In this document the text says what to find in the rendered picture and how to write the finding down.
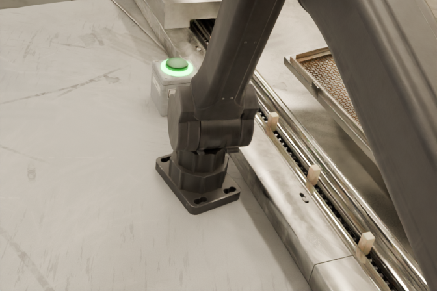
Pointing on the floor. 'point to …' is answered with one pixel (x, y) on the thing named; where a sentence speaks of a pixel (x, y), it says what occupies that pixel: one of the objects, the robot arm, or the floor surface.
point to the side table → (109, 170)
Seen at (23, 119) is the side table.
